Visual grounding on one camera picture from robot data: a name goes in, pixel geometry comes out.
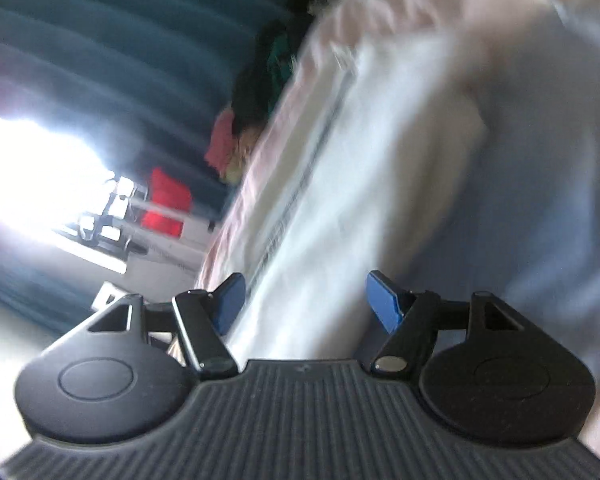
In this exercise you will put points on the red cloth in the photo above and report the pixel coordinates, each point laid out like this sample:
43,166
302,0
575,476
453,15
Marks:
165,202

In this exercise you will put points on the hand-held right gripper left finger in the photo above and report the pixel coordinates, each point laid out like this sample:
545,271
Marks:
228,301

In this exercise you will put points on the white cloth with dark stripe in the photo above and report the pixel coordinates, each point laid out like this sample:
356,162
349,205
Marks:
380,200

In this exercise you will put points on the light blue cloth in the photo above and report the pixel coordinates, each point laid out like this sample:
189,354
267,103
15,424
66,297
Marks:
540,185

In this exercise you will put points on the pink bed sheet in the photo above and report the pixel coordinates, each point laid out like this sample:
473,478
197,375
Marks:
280,125

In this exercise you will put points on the pink garment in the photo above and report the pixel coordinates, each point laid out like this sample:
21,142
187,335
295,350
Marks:
222,142

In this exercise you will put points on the teal curtain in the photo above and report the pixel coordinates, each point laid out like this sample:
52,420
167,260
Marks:
130,60

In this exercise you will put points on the dark clothes pile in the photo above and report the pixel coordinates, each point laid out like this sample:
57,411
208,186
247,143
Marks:
275,60

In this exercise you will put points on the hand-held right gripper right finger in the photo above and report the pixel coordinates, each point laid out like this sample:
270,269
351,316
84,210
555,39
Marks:
383,305

